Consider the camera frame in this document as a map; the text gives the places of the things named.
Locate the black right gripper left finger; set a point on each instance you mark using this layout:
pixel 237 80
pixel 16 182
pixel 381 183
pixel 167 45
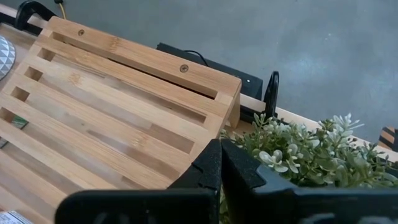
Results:
pixel 140 207

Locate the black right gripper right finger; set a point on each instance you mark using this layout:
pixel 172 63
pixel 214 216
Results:
pixel 280 207

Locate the green plant in striped pot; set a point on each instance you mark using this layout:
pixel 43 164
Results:
pixel 311 155

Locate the green Apple Jacks cereal box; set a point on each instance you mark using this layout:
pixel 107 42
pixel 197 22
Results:
pixel 20 122

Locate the black table clamp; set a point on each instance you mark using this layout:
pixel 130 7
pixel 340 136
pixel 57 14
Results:
pixel 271 93
pixel 26 9

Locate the black box with light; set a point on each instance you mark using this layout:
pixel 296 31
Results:
pixel 242 84

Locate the green plant in white pot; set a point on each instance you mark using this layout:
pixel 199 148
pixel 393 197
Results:
pixel 6 57

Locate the wooden slatted shelf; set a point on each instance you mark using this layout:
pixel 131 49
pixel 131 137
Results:
pixel 140 60

